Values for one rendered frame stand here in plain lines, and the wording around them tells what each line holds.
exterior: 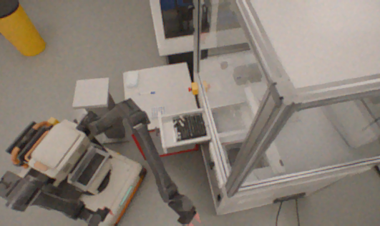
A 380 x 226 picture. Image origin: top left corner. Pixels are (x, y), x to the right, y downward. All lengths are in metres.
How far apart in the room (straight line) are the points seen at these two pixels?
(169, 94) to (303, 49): 1.48
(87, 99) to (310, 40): 1.82
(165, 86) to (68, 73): 1.78
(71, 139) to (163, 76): 1.09
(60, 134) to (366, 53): 1.25
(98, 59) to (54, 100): 0.78
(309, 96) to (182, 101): 1.50
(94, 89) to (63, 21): 2.27
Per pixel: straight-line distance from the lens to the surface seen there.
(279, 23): 0.76
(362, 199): 2.95
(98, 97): 2.17
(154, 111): 1.92
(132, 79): 2.14
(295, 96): 0.57
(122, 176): 2.32
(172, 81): 2.12
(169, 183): 1.17
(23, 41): 3.86
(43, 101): 3.44
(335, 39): 0.77
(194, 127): 1.74
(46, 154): 1.33
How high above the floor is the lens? 2.43
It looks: 61 degrees down
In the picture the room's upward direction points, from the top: 1 degrees counter-clockwise
